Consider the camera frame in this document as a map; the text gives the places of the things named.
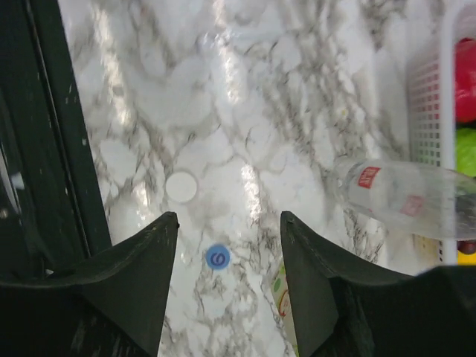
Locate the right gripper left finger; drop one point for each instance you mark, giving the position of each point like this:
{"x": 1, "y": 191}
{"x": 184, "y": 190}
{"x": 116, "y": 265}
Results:
{"x": 112, "y": 304}

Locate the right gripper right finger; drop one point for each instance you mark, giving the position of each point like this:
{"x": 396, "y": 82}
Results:
{"x": 343, "y": 305}

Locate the blue bottle cap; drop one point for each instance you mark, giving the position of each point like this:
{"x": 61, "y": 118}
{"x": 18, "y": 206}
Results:
{"x": 217, "y": 257}

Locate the clear red-label water bottle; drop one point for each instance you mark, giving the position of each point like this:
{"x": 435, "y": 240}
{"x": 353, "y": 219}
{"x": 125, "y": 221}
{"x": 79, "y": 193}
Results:
{"x": 421, "y": 199}

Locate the white bottle cap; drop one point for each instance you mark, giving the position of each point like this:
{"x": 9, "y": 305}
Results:
{"x": 181, "y": 187}

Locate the green lime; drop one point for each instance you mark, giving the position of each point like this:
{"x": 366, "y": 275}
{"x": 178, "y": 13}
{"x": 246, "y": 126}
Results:
{"x": 465, "y": 151}

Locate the white plastic fruit basket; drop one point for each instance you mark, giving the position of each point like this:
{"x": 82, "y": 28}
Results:
{"x": 434, "y": 29}

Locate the red dragon fruit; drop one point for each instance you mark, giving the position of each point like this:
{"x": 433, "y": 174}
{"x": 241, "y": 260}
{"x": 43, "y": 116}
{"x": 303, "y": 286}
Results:
{"x": 464, "y": 77}

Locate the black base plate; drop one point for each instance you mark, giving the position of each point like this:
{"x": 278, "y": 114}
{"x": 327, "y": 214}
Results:
{"x": 52, "y": 214}

